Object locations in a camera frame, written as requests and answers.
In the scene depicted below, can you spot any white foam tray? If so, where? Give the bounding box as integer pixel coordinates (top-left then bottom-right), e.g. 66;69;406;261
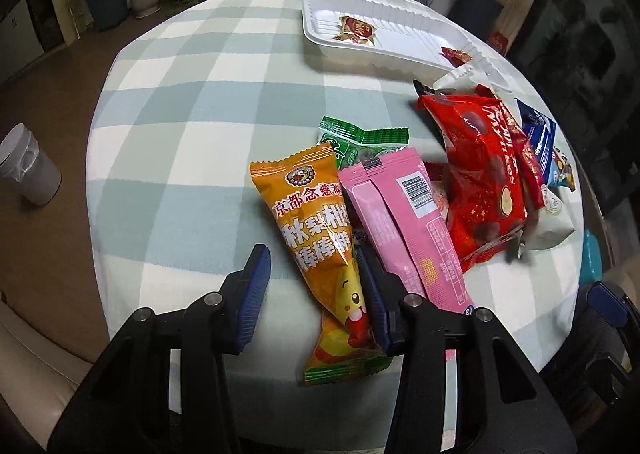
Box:
302;0;506;84

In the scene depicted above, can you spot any narrow red snack packet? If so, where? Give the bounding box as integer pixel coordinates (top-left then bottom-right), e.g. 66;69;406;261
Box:
492;98;547;211

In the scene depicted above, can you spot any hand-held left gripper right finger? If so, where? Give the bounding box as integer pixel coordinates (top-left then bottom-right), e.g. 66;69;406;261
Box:
352;229;576;454

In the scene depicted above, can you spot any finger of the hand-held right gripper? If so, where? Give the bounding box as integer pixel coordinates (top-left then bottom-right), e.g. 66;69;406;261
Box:
582;281;631;335

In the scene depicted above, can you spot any beige sofa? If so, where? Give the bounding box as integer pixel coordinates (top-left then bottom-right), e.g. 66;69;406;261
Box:
0;289;108;435

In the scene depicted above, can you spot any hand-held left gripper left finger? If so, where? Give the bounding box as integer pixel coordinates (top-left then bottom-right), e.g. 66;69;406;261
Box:
47;244;273;454

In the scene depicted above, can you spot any small red candy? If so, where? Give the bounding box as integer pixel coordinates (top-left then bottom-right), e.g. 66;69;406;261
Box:
440;46;473;67

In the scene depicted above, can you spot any dark glass cabinet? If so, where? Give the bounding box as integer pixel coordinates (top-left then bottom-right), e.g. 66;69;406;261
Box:
505;0;640;215

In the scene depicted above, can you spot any cyan plastic object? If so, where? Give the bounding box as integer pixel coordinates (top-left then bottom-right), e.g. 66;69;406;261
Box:
580;229;604;285

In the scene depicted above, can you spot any large red snack bag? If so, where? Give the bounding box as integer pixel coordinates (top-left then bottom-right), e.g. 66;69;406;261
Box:
417;94;531;275

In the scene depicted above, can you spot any white trash bin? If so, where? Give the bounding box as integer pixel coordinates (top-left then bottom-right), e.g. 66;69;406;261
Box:
0;123;62;207

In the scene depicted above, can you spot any green checkered tablecloth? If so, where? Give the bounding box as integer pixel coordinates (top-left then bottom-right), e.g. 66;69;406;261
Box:
85;0;586;440

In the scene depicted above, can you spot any green snack packet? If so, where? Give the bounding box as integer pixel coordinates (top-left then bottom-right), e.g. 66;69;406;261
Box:
318;115;410;169

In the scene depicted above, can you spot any pink snack packet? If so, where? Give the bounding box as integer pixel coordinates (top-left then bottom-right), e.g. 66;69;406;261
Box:
339;146;476;364

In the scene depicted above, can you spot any dark blue snack packet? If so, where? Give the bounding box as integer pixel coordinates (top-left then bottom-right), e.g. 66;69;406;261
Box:
515;98;558;185

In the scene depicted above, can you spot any orange snack packet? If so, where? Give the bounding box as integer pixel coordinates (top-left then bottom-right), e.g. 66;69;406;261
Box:
250;143;393;387

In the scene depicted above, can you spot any red and gold candy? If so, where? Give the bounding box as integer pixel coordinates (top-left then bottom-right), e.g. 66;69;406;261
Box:
334;16;377;44

